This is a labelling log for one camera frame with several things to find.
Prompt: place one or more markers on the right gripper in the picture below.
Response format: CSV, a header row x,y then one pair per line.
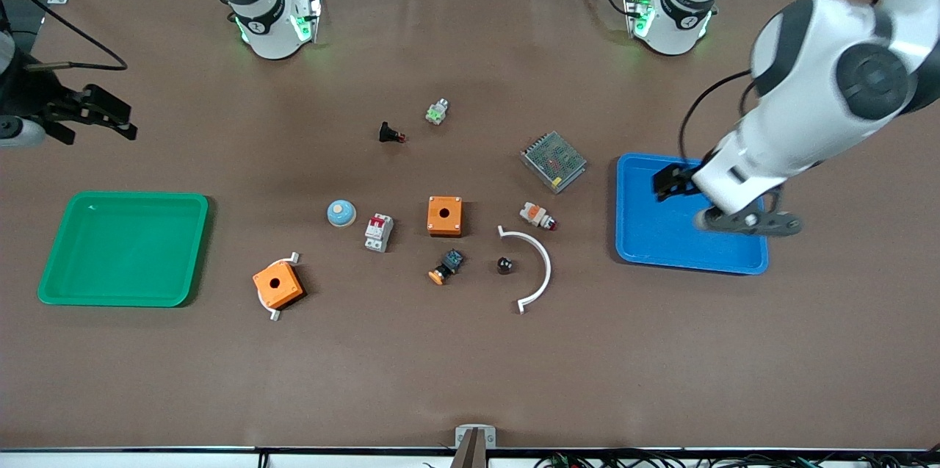
x,y
45,107

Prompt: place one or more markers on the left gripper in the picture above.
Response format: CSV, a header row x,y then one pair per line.
x,y
684,179

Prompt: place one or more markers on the orange black push button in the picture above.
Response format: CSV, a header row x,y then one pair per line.
x,y
446,267

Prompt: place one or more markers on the blue dome button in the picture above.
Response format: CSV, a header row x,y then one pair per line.
x,y
341,213

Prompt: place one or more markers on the blue plastic tray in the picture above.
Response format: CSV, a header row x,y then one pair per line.
x,y
653,233

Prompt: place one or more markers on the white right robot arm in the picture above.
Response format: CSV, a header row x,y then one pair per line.
x,y
268,20

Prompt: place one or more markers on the white curved plastic arc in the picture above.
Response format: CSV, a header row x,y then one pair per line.
x,y
543,262

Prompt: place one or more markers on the black white table edge rail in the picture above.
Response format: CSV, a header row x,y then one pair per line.
x,y
147,455

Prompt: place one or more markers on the white red circuit breaker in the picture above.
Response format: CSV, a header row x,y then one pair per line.
x,y
379,232

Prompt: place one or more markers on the small black knob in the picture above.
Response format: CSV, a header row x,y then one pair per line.
x,y
504,264

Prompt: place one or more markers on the orange box with hole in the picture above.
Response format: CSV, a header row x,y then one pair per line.
x,y
445,216

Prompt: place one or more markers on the green white push button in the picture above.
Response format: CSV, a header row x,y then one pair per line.
x,y
437,112

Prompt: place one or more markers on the green plastic tray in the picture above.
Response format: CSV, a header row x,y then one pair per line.
x,y
121,251

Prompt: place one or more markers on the metal mesh power supply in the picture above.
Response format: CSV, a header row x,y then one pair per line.
x,y
554,161

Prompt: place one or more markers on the white red selector switch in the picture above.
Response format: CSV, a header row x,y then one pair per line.
x,y
537,216

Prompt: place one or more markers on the brown table mat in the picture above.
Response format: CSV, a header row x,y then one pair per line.
x,y
470,365

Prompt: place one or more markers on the grey metal mount bracket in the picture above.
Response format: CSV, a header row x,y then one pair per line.
x,y
475,438

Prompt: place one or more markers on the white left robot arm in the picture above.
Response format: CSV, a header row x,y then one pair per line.
x,y
808,86

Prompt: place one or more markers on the orange box on white bracket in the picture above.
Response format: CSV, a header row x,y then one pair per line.
x,y
277,284

